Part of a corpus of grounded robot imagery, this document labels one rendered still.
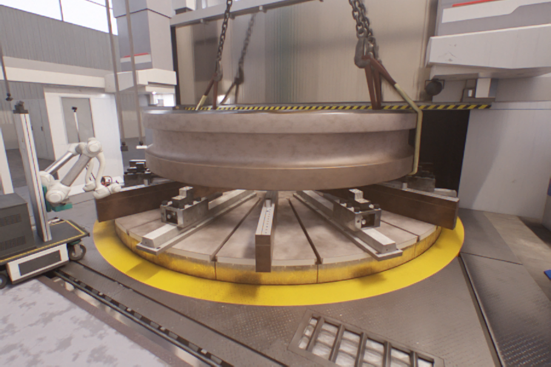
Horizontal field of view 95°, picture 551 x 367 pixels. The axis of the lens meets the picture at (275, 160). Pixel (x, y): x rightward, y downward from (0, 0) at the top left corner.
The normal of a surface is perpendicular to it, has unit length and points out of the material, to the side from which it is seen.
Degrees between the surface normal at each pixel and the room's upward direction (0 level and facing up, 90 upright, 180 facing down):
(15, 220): 90
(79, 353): 0
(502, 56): 90
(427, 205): 90
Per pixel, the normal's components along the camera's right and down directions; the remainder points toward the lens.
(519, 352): 0.00, -0.98
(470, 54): -0.46, 0.17
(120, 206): 0.67, 0.15
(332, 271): 0.19, 0.19
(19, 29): 0.89, 0.09
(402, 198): -0.74, 0.13
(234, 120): -0.22, 0.18
